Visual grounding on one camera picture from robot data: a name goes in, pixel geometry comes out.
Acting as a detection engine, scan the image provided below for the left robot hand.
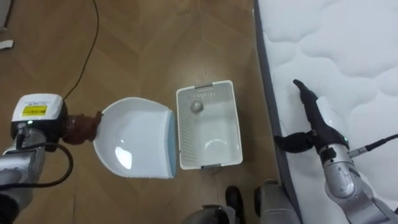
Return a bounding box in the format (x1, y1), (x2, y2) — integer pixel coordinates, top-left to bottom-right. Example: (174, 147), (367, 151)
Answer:
(10, 93), (69, 147)

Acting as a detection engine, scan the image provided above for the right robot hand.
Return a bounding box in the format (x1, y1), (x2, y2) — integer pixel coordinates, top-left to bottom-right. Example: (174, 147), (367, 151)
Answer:
(273, 78), (350, 154)

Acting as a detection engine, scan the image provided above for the white dustpan with brown handle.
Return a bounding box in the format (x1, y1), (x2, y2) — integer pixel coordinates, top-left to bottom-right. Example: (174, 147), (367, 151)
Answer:
(63, 96), (178, 180)

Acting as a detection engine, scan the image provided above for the small white flat object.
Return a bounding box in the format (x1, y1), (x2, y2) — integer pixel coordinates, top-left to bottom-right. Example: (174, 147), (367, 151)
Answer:
(0, 39), (15, 51)

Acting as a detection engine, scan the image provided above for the white quilted bed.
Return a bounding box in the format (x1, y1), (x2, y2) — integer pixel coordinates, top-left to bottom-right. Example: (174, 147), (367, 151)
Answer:
(253, 0), (398, 224)

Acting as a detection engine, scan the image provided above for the white perforated plastic basket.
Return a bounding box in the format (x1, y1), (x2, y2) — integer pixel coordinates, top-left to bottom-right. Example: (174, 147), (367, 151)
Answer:
(175, 80), (244, 171)

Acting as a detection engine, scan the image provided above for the crumpled foil ball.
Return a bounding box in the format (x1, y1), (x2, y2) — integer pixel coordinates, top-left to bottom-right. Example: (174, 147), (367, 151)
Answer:
(190, 100), (205, 114)

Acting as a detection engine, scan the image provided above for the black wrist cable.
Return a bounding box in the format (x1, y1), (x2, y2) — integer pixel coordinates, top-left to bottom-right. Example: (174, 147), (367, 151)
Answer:
(347, 133), (398, 158)
(0, 123), (75, 191)

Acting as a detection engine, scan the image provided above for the thin black floor cable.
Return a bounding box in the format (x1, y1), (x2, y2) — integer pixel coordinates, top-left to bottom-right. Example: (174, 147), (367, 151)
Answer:
(63, 0), (100, 101)

